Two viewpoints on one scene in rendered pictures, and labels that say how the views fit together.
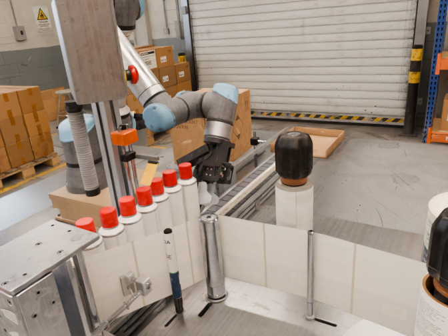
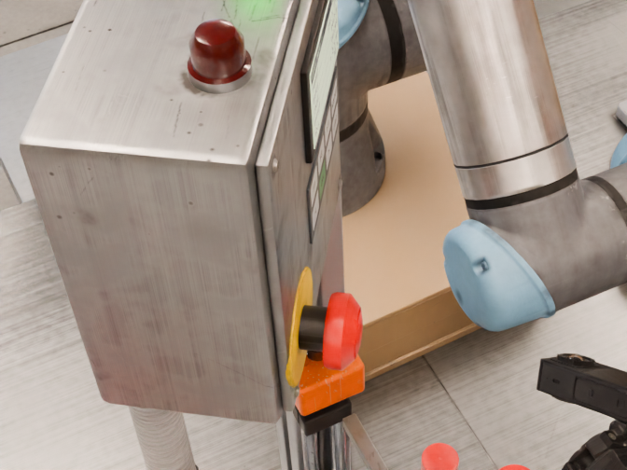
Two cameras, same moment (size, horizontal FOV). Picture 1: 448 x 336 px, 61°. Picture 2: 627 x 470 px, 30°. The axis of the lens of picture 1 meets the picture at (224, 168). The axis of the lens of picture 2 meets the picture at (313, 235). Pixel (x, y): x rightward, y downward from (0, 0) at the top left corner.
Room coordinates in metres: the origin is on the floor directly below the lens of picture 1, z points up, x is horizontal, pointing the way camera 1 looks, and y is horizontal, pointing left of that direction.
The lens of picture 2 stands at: (0.51, -0.01, 1.79)
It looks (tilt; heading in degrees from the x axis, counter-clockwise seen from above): 50 degrees down; 35
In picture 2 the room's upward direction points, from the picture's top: 4 degrees counter-clockwise
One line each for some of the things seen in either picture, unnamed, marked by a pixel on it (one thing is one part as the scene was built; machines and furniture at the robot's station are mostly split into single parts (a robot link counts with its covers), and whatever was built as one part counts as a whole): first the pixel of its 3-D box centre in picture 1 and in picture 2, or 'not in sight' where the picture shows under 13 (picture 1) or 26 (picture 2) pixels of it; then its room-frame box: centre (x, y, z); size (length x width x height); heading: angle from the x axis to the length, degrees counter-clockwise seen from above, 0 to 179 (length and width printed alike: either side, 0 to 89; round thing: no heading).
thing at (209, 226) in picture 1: (213, 258); not in sight; (0.64, 0.04, 0.97); 0.05 x 0.05 x 0.19
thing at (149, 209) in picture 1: (149, 229); not in sight; (0.76, 0.18, 0.98); 0.05 x 0.05 x 0.20
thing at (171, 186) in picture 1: (174, 209); not in sight; (0.85, 0.13, 0.98); 0.05 x 0.05 x 0.20
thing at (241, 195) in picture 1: (245, 191); not in sight; (1.08, -0.06, 0.90); 1.07 x 0.01 x 0.02; 148
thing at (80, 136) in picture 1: (83, 149); (155, 406); (0.77, 0.30, 1.18); 0.04 x 0.04 x 0.21
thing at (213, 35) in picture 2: not in sight; (217, 50); (0.79, 0.22, 1.49); 0.03 x 0.03 x 0.02
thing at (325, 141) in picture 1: (308, 141); not in sight; (1.70, -0.41, 0.85); 0.30 x 0.26 x 0.04; 148
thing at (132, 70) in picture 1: (130, 75); (330, 330); (0.79, 0.17, 1.32); 0.04 x 0.03 x 0.04; 23
